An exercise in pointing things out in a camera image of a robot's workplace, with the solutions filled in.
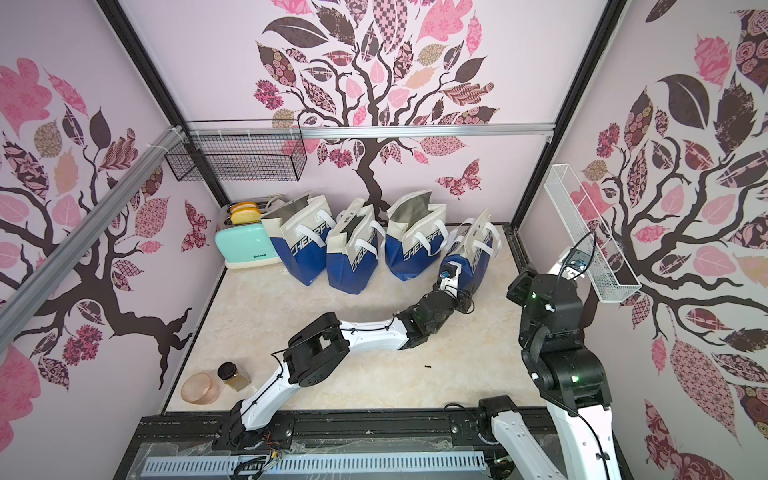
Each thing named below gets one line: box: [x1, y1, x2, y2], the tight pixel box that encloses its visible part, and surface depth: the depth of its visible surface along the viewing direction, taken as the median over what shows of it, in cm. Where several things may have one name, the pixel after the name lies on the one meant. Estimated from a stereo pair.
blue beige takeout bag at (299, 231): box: [261, 194, 336, 286], surface depth 94 cm
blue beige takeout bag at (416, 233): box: [385, 190, 448, 281], surface depth 93 cm
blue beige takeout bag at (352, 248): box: [326, 198, 386, 295], surface depth 90 cm
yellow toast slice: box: [230, 207, 261, 225], surface depth 100 cm
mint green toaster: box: [215, 217, 282, 269], surface depth 100 cm
